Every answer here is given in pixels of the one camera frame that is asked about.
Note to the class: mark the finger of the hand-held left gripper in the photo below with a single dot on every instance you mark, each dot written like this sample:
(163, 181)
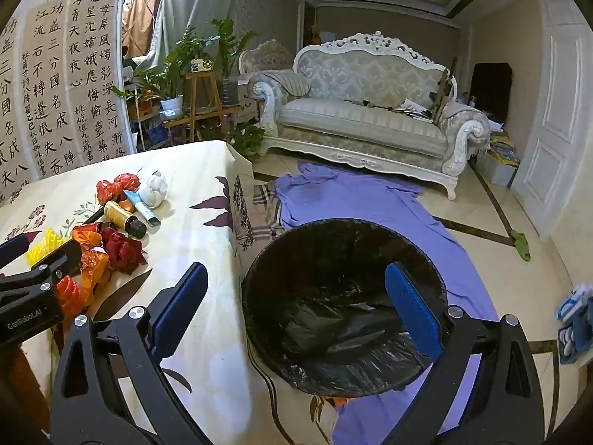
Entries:
(14, 248)
(69, 255)

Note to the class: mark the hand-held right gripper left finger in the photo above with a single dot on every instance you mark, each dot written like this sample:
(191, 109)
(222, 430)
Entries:
(178, 306)

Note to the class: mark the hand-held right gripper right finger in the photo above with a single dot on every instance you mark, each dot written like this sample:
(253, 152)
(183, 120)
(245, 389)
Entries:
(412, 306)

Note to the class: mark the orange plastic bag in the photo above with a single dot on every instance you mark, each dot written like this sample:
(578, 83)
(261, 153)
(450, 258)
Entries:
(88, 236)
(95, 264)

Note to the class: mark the red plastic bag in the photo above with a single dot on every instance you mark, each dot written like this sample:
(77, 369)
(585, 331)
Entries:
(69, 294)
(116, 184)

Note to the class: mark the black rod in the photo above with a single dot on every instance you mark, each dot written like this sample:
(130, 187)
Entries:
(95, 215)

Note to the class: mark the dark red bag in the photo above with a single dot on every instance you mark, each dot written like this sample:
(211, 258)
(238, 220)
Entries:
(121, 248)

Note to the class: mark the yellow snack box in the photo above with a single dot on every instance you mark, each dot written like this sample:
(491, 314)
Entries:
(118, 213)

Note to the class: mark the orange foil packet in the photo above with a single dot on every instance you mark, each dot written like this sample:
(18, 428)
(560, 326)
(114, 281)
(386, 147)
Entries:
(123, 201)

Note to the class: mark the blue white tube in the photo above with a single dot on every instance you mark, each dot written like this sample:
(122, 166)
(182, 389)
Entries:
(144, 212)

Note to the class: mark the black lined waste bin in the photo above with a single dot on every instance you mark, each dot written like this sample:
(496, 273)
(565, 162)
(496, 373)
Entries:
(324, 264)

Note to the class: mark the white tissue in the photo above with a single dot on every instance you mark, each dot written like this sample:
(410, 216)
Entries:
(153, 190)

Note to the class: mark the purple sheet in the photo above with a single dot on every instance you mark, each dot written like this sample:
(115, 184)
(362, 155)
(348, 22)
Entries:
(370, 199)

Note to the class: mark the green slipper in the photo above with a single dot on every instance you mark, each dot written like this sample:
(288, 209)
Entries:
(521, 243)

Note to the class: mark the floral cream bedsheet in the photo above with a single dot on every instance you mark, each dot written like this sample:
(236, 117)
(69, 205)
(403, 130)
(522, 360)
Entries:
(194, 181)

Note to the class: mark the plaid cloth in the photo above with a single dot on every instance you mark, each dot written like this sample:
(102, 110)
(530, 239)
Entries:
(266, 208)

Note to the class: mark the blue box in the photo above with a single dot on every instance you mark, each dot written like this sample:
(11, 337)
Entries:
(152, 134)

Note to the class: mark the pale storage box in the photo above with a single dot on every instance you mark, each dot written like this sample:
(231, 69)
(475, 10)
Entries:
(500, 174)

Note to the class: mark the blue white shoe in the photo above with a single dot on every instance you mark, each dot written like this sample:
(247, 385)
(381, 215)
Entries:
(577, 303)
(570, 340)

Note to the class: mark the small green floor plant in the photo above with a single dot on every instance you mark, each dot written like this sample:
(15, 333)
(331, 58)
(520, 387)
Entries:
(245, 138)

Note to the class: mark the leafy plant white pot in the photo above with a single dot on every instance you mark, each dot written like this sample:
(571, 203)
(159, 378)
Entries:
(171, 105)

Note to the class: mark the yellow blue cloth pile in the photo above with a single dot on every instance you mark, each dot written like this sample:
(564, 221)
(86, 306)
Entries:
(505, 148)

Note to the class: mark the ornate white grey sofa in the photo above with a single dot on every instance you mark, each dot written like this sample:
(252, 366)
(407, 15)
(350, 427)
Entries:
(361, 130)

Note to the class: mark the stack of papers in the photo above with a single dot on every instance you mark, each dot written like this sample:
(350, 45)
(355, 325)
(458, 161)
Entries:
(414, 107)

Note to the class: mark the thin black pole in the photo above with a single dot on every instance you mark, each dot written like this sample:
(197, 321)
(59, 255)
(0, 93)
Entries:
(366, 103)

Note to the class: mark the white panelled door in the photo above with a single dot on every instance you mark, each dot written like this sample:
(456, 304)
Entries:
(551, 148)

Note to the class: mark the brown wooden prop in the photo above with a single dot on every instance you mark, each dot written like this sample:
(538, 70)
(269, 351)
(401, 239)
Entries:
(442, 90)

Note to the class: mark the wooden plant stand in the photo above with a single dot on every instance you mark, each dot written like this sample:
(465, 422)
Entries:
(204, 83)

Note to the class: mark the ceramic vintage telephone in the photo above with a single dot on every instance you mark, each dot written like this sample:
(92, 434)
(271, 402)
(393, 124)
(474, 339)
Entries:
(201, 65)

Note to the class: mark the striped grey throw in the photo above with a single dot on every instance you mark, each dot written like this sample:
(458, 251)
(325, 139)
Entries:
(282, 81)

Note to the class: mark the brown curtain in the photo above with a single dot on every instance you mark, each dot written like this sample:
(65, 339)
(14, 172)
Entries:
(139, 14)

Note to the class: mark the tall plant grey pot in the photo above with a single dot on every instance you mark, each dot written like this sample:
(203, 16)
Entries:
(230, 55)

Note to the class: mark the ornate white armchair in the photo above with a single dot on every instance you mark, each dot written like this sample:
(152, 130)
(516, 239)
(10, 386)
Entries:
(268, 55)

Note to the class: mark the grey green curtain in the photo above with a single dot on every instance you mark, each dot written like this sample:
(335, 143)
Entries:
(194, 4)

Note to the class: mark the calligraphy wall scroll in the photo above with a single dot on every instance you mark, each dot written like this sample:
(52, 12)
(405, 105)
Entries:
(48, 79)
(99, 55)
(11, 102)

